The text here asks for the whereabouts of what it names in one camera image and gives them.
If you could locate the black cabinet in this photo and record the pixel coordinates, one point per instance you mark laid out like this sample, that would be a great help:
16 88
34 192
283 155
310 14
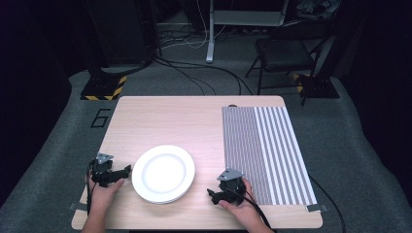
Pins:
120 32

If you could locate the grey tape strip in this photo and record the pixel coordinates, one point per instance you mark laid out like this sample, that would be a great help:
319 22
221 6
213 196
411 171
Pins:
78 206
316 207

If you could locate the black folding chair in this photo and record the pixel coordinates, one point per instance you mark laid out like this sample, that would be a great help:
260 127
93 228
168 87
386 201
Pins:
281 55

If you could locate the black yellow striped stand base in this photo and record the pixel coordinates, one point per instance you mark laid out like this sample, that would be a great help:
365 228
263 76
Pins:
315 85
103 88

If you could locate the white metal stand leg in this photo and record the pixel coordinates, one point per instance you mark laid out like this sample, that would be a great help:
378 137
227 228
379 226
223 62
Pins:
210 32

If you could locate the person's left hand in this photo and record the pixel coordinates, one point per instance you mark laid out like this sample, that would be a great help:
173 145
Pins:
102 199

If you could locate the grey striped placemat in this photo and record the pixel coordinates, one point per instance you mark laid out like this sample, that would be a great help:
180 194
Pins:
268 155

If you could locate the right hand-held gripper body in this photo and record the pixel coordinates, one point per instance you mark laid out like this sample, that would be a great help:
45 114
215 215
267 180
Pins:
231 189

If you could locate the person's right hand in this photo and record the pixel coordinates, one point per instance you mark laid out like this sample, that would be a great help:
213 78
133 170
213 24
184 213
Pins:
244 210

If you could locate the small brown table grommet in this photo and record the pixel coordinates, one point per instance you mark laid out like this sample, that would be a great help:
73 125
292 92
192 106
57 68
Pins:
232 105

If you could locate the grey panel on stand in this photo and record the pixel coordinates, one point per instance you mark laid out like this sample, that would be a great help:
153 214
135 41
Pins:
247 17

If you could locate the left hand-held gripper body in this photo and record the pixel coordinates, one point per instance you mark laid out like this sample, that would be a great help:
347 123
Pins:
101 171

